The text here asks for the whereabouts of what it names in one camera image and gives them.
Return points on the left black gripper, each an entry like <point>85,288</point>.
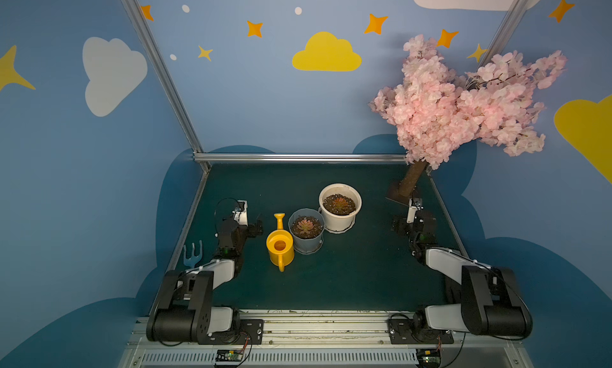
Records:
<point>249,228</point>

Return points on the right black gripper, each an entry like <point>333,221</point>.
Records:
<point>406,225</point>

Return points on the yellow plastic watering can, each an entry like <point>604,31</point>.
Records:
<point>280,244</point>

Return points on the grey-blue pot with succulent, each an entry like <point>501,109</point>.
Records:
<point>307,227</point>

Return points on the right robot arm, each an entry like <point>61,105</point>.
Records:
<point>483,300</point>

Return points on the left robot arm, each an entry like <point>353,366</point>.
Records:
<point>184,312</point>

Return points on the white pot with succulent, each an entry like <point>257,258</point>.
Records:
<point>339,205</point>

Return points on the blue garden hand fork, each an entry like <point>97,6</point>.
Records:
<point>190,260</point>

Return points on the pink artificial blossom tree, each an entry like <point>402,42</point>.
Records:
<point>435,111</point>

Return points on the left green circuit board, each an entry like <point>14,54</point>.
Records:
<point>229,356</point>

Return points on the green circuit board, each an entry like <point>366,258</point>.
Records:
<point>428,358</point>
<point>229,356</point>

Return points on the right green circuit board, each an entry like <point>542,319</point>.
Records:
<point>428,358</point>

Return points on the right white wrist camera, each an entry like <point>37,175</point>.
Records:
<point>415,205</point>

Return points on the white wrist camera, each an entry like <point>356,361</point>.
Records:
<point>240,214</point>
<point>415,205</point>

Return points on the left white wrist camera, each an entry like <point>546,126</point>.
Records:
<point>240,214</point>

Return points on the aluminium frame back rail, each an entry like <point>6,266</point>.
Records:
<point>301,158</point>

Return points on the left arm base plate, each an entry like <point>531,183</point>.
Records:
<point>239,332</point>

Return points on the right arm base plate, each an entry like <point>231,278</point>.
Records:
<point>401,333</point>

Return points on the aluminium front rail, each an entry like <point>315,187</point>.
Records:
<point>313,338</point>

